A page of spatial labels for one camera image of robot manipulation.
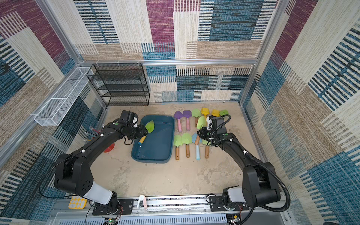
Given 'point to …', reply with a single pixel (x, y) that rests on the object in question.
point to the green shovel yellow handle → (224, 112)
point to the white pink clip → (142, 202)
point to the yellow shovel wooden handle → (215, 113)
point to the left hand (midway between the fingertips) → (145, 132)
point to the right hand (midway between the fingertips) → (200, 134)
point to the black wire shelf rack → (120, 84)
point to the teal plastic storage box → (158, 147)
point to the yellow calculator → (78, 202)
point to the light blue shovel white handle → (198, 148)
